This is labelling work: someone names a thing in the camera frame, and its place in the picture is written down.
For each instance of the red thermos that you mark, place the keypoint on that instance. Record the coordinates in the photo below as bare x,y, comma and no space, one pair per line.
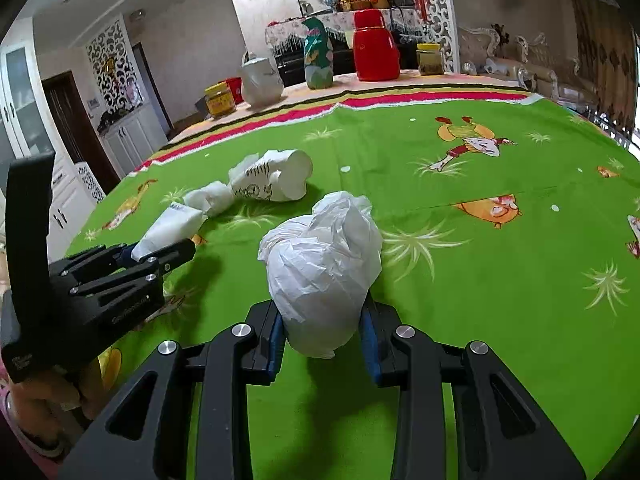
375,47

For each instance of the cream ornate sofa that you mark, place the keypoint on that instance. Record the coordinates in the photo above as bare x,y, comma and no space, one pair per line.
505,65

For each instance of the brown patterned curtain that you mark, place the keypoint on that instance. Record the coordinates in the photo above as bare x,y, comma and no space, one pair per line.
605,60

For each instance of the white low cabinet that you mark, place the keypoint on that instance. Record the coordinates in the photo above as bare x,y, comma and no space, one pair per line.
132,135

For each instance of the orange woven basket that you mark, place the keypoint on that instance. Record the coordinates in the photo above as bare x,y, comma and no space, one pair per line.
352,2

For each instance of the white carved panel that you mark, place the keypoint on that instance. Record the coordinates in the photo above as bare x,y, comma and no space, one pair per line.
90,182

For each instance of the gold balloon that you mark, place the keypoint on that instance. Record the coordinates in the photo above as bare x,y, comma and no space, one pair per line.
110,66

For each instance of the red gift bag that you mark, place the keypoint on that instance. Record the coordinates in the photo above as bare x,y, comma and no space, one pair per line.
234,86

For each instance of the green snack bag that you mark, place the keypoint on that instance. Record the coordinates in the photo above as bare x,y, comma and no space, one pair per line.
318,55

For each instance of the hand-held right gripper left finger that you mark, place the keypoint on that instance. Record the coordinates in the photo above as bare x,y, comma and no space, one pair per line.
274,352

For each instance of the glass jar with yellow lid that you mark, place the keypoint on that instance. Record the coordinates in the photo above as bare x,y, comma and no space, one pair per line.
430,60

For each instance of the white lattice wall partition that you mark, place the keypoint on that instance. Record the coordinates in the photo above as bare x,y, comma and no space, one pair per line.
442,10

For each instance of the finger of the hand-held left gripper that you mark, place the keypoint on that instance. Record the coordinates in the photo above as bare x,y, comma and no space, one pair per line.
125,254
165,260

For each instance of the person's left hand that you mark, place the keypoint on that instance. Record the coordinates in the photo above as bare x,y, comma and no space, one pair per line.
45,395

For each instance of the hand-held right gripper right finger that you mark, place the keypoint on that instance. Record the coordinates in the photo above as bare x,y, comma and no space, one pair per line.
369,352

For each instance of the white plastic bag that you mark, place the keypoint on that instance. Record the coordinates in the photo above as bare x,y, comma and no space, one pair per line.
320,270

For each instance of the crushed white paper cup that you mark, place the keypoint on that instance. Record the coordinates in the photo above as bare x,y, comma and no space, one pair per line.
272,175

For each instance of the white ceramic jug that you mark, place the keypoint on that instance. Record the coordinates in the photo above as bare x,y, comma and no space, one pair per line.
261,82

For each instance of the white squeeze tube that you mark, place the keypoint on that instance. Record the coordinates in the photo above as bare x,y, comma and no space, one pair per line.
167,227

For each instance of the white tissue wad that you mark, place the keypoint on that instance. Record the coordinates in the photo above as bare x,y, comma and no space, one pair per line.
210,197

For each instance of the white glass-door cabinet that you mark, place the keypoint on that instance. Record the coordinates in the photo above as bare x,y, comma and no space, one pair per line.
25,110

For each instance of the green printed tablecloth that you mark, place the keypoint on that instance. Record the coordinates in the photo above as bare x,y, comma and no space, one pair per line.
500,260

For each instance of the ceiling light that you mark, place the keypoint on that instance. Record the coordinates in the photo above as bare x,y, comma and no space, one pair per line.
137,16

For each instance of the dark brown door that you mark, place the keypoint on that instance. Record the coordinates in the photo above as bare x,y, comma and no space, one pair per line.
65,110

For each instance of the floral fringed piano cloth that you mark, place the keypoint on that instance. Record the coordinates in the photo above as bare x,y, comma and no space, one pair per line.
290,30

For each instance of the white lattice screen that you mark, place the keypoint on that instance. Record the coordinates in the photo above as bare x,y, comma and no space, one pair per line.
112,60

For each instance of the dark piano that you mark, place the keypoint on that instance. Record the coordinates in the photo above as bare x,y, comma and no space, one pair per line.
345,60

